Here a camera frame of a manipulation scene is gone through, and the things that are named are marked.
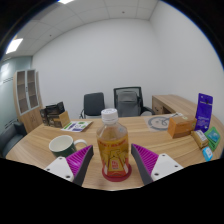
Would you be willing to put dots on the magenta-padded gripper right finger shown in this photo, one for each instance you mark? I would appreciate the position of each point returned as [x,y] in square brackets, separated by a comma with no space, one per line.
[148,160]

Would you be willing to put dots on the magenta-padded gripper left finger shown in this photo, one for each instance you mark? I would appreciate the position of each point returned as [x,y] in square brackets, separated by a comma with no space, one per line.
[76,160]

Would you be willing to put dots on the yellow drink bottle white cap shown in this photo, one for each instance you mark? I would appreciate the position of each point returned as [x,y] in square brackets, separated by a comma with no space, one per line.
[112,146]

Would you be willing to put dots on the green and white mug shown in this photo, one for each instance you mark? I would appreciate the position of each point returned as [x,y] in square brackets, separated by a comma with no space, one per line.
[63,146]

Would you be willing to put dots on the white and green leaflet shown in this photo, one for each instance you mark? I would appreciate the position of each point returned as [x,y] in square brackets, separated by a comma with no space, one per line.
[76,126]

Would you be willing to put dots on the flat round red coaster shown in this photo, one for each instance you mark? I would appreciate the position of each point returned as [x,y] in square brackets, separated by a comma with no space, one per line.
[116,178]

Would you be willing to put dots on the round grey disc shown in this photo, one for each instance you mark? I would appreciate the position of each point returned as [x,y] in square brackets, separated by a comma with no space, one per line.
[158,122]

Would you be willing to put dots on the wooden tissue box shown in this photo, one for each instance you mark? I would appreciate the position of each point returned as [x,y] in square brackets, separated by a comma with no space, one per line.
[181,126]

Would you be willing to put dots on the small tan packet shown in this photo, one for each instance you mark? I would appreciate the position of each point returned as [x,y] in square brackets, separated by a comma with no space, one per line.
[200,138]

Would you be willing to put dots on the black office chair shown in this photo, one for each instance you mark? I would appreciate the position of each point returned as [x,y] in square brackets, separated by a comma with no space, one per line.
[94,104]

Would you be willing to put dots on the small blue packet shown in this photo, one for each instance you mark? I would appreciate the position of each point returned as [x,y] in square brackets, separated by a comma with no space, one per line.
[207,153]

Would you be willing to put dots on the grey mesh office chair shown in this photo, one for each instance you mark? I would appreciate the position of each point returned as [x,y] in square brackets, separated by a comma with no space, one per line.
[128,101]

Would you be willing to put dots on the wooden side desk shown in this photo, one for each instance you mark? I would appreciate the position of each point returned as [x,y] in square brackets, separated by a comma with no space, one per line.
[173,101]

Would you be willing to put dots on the green pouch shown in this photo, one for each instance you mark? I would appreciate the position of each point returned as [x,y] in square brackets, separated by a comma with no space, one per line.
[214,136]

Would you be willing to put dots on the dark sofa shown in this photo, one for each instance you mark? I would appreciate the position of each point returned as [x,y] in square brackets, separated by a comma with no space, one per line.
[10,136]

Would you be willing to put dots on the purple standing package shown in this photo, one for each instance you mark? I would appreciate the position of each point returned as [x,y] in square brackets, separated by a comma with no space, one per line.
[204,111]

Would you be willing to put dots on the wooden shelf cabinet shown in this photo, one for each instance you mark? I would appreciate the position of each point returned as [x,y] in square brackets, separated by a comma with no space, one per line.
[28,100]

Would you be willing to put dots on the small rectangular ceiling light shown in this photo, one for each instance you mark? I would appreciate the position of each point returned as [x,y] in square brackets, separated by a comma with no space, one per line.
[14,45]

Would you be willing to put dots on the large rectangular ceiling light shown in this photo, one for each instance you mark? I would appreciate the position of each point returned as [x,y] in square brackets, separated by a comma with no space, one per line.
[65,1]

